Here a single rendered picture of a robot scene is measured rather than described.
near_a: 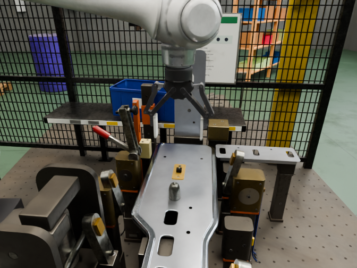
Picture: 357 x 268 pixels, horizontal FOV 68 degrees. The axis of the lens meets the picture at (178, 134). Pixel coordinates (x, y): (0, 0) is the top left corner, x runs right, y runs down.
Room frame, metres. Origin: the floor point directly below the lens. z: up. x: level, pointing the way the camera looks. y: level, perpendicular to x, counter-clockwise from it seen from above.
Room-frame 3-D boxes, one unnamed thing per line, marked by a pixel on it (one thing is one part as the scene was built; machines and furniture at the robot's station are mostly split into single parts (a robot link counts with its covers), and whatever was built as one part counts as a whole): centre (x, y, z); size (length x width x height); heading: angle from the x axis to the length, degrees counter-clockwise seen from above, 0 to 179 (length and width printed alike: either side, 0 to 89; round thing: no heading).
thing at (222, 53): (1.25, -0.16, 1.30); 0.23 x 0.02 x 0.31; 84
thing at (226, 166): (0.76, -0.21, 0.84); 0.12 x 0.07 x 0.28; 84
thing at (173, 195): (0.58, 0.01, 1.02); 0.03 x 0.03 x 0.07
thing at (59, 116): (1.16, 0.15, 1.01); 0.90 x 0.22 x 0.03; 84
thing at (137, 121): (0.83, 0.14, 0.95); 0.03 x 0.01 x 0.50; 174
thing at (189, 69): (0.71, 0.00, 1.29); 0.08 x 0.07 x 0.09; 84
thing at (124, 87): (1.16, 0.14, 1.09); 0.30 x 0.17 x 0.13; 74
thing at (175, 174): (0.71, 0.00, 1.01); 0.08 x 0.04 x 0.01; 174
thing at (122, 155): (0.73, 0.18, 0.87); 0.10 x 0.07 x 0.35; 84
